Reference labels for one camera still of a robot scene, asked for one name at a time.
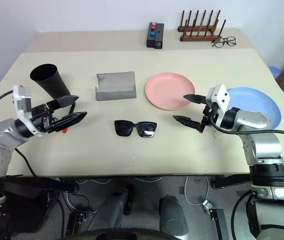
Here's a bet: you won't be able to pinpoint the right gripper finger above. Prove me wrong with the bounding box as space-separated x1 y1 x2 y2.
183 93 209 105
172 115 207 134

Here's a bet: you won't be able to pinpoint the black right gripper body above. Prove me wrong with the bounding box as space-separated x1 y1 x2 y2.
201 102 223 129

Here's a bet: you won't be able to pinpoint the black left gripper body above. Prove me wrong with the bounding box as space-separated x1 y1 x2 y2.
30 104 59 134

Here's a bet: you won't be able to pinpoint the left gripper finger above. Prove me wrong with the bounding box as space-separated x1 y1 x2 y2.
46 95 80 111
53 111 88 133

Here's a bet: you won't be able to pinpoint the black sunglasses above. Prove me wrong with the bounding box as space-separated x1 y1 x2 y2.
114 120 158 139

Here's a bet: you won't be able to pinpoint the black plastic cup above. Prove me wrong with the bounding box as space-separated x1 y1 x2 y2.
29 63 70 101

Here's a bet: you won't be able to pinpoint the pink plate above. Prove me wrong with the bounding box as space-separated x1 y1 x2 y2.
145 72 196 111

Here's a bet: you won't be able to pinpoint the blue plate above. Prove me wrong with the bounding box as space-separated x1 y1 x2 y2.
225 86 282 130

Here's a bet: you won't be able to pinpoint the grey metal holder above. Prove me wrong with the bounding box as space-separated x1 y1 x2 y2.
95 71 137 102

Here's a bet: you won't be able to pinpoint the wooden peg rack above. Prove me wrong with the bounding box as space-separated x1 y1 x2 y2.
177 9 227 42

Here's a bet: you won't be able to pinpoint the clear brown-framed glasses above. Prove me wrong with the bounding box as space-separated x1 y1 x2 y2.
211 36 237 48

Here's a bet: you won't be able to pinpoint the black box with coloured buttons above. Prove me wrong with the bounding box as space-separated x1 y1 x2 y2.
146 22 158 48

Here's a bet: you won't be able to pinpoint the light blue plastic container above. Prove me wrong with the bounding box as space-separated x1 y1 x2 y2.
268 65 281 80

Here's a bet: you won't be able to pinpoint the dark grey rounded shape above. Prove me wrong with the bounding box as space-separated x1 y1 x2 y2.
95 188 135 227
159 194 189 236

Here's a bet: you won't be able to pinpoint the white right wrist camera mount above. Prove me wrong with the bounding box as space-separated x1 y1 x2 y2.
205 84 231 140

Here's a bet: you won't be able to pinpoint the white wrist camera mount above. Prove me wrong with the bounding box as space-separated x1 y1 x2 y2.
11 84 44 138
205 84 231 140

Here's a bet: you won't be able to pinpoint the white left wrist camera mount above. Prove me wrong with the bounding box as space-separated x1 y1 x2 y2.
11 84 44 138

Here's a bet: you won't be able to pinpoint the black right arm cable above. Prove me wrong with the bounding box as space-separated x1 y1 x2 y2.
213 123 284 173

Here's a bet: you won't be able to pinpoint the black table frame bar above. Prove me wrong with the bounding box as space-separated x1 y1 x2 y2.
4 175 79 194
211 174 253 190

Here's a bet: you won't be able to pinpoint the white floor cable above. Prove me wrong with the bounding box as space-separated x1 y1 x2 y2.
183 176 209 206

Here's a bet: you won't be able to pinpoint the black caster bracket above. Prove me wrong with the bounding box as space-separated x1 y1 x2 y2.
65 209 93 237
202 199 227 240

